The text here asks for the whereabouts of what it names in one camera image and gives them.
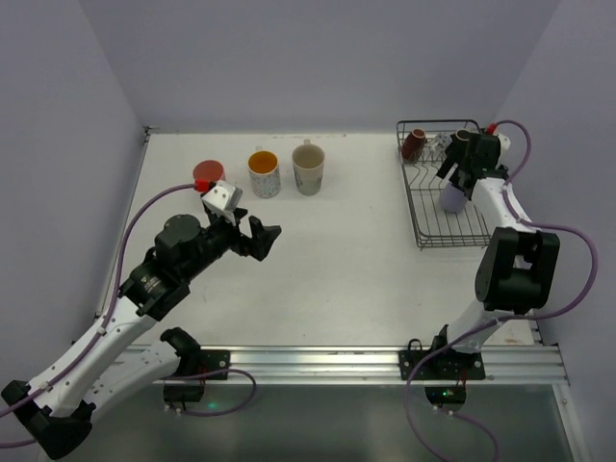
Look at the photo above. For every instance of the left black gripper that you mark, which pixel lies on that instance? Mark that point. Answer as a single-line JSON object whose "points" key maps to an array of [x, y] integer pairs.
{"points": [[242, 233]]}

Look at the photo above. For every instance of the lavender cup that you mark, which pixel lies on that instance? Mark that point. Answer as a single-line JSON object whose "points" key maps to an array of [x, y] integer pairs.
{"points": [[453, 199]]}

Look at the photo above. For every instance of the aluminium mounting rail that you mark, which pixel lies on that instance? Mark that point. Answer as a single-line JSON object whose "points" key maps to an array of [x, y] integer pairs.
{"points": [[339, 365]]}

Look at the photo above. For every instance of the white patterned mug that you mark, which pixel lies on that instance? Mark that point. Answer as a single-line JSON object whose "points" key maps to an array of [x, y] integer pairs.
{"points": [[264, 174]]}

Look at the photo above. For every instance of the black wire dish rack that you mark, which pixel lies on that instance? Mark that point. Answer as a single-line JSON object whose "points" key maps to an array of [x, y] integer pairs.
{"points": [[432, 226]]}

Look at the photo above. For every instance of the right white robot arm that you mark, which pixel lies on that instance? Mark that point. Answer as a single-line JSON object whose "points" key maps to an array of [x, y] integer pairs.
{"points": [[516, 271]]}

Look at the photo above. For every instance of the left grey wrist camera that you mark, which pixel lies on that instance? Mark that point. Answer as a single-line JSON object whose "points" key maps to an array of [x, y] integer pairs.
{"points": [[222, 196]]}

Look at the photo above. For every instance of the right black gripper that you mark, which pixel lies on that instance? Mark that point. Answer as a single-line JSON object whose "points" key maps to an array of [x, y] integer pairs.
{"points": [[468, 158]]}

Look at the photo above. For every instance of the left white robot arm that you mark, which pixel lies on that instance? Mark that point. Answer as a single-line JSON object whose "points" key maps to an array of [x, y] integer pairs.
{"points": [[58, 407]]}

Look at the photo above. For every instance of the beige patterned mug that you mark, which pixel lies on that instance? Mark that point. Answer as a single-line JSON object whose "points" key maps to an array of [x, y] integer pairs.
{"points": [[308, 163]]}

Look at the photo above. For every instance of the clear glass cup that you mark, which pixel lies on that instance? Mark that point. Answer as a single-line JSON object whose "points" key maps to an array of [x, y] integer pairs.
{"points": [[438, 145]]}

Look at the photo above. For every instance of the pink plastic cup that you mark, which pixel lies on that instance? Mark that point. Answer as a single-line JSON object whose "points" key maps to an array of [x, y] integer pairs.
{"points": [[208, 171]]}

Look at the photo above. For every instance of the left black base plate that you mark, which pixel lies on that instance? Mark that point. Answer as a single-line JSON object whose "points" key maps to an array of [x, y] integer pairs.
{"points": [[214, 360]]}

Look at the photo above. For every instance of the black mug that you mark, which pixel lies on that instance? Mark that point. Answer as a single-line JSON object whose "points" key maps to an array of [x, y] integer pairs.
{"points": [[458, 143]]}

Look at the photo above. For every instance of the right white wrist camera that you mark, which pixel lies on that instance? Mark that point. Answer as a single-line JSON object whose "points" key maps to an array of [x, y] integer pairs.
{"points": [[505, 143]]}

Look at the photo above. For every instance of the brown ceramic cup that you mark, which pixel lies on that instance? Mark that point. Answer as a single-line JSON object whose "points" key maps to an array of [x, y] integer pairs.
{"points": [[413, 145]]}

